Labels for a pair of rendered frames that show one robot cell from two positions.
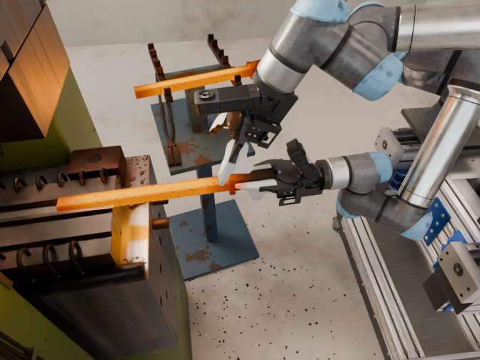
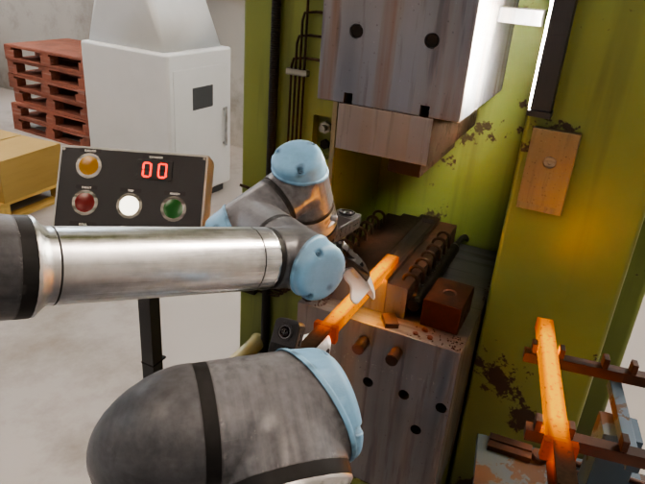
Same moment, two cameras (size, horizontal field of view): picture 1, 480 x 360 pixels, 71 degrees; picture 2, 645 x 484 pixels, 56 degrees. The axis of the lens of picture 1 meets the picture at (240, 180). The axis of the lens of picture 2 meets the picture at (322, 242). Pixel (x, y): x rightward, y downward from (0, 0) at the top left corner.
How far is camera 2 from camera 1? 128 cm
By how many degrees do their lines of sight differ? 92
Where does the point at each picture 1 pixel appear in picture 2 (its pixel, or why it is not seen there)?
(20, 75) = (346, 111)
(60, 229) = (368, 257)
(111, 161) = (438, 298)
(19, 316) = not seen: hidden behind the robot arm
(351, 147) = not seen: outside the picture
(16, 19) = (375, 96)
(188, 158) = (498, 464)
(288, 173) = not seen: hidden behind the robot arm
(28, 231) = (379, 248)
